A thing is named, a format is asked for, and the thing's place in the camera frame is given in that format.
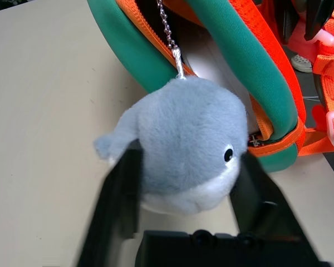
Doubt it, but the bystander white perforated shoe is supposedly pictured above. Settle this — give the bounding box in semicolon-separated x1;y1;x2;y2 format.
291;54;314;74

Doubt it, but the orange and green backpack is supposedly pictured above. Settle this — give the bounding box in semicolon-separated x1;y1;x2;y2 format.
86;0;334;175

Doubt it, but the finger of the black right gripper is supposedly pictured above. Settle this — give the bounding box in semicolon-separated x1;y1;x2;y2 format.
272;0;299;45
304;0;334;40

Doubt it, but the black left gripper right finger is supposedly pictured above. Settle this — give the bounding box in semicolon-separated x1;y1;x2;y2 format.
229;152;304;240

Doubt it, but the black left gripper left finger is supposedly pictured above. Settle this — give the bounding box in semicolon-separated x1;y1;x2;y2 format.
77;140;144;267

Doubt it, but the blue-grey plush whale keychain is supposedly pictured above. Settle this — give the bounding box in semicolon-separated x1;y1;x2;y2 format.
93;0;250;216

